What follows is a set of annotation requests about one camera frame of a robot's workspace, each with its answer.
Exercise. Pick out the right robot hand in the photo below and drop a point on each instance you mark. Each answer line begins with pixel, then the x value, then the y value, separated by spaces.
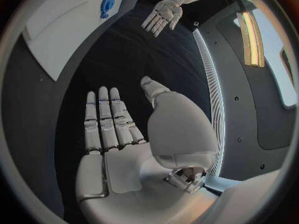
pixel 126 171

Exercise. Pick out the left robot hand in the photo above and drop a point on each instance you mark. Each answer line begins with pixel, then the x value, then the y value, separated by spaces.
pixel 163 15

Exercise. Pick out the blue gear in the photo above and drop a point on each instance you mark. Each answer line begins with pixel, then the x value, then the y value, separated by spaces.
pixel 108 3

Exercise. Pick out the white task board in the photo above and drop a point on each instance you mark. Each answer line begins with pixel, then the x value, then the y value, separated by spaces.
pixel 60 33

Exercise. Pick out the glowing light bar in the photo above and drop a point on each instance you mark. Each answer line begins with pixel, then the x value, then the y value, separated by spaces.
pixel 252 41

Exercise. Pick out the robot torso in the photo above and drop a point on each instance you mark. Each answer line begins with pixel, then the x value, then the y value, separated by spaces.
pixel 236 115

